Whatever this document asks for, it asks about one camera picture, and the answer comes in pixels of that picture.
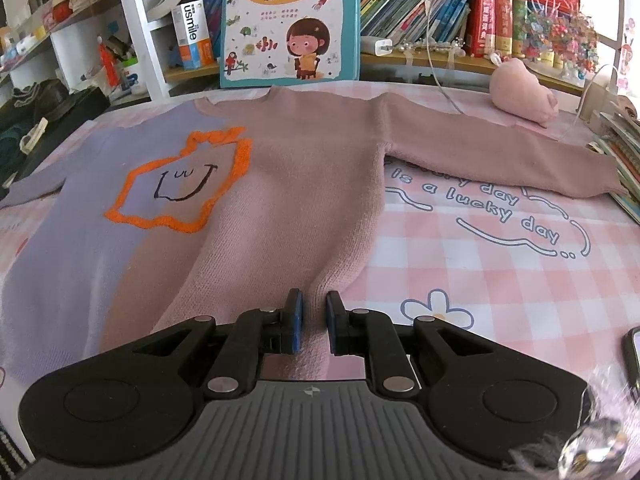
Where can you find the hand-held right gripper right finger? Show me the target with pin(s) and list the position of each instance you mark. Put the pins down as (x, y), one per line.
(330, 321)

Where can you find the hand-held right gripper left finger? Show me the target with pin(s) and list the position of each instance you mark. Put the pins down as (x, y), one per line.
(296, 321)

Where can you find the pink and purple knit sweater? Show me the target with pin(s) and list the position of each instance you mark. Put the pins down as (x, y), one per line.
(300, 185)

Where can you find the dark clothes pile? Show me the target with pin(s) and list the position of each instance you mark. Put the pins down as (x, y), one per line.
(40, 110)

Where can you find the pink checked printed bedsheet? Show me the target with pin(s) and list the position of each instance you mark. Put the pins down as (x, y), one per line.
(475, 270)

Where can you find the white charger plug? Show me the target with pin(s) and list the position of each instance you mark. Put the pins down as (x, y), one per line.
(377, 45)

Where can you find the wooden bookshelf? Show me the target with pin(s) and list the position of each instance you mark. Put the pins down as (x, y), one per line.
(450, 62)

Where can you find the pearl bead strand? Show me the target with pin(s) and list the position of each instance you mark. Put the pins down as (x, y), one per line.
(430, 47)

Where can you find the pink plush toy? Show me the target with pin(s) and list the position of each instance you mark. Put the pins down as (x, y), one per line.
(520, 90)

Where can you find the white and orange carton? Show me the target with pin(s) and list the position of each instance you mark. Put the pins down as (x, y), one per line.
(192, 35)

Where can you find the teal children's picture book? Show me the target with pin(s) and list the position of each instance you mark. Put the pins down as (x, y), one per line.
(280, 15)

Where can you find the striped cloth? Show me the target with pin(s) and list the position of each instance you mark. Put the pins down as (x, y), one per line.
(12, 452)

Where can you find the white bookshelf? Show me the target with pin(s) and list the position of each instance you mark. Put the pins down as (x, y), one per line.
(137, 40)

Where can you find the row of thin picture books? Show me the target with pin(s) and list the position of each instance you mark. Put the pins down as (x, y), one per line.
(415, 0)

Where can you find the stack of picture books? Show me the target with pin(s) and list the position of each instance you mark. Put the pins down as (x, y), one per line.
(617, 150)

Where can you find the row of red thick books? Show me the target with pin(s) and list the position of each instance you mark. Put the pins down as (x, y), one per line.
(505, 20)

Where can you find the clear plastic handbag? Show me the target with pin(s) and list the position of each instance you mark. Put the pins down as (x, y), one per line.
(600, 95)

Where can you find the colourful bead tree ornament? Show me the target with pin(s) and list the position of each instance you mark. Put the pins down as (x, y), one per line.
(562, 35)

